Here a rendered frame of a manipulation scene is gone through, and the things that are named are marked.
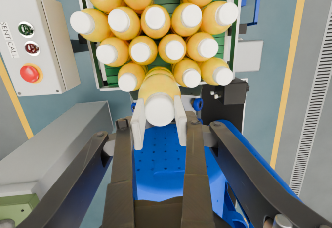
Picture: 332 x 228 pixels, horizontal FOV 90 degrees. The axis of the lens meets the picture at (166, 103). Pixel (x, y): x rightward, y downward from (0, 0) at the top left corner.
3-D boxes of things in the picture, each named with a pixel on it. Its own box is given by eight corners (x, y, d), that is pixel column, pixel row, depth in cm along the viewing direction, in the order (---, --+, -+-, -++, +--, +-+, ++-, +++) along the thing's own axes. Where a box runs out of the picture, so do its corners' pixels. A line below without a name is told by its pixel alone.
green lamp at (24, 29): (23, 36, 33) (18, 35, 32) (19, 23, 32) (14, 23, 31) (34, 35, 33) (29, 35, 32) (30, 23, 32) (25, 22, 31)
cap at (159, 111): (177, 97, 22) (178, 101, 21) (170, 122, 24) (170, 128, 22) (148, 90, 22) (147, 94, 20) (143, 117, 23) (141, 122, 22)
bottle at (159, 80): (177, 70, 40) (191, 89, 22) (170, 97, 42) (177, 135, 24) (148, 63, 39) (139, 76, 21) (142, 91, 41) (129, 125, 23)
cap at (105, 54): (120, 56, 37) (118, 56, 35) (107, 66, 37) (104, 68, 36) (108, 40, 35) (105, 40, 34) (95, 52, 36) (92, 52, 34)
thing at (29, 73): (26, 82, 36) (22, 83, 35) (20, 65, 35) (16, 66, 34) (43, 81, 36) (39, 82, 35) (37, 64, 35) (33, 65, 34)
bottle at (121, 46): (140, 52, 54) (130, 57, 37) (123, 65, 55) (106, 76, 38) (125, 33, 52) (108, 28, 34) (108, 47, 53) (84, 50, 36)
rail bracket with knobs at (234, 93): (207, 96, 61) (217, 106, 51) (208, 76, 58) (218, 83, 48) (234, 94, 61) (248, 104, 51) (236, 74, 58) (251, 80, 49)
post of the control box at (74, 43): (123, 46, 138) (47, 56, 44) (122, 41, 136) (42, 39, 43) (128, 45, 138) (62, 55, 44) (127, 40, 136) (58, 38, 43)
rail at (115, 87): (103, 88, 53) (100, 91, 50) (103, 85, 52) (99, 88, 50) (228, 79, 54) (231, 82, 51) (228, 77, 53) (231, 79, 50)
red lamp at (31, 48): (29, 54, 34) (24, 54, 33) (25, 43, 34) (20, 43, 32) (40, 53, 34) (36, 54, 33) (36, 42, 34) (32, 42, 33)
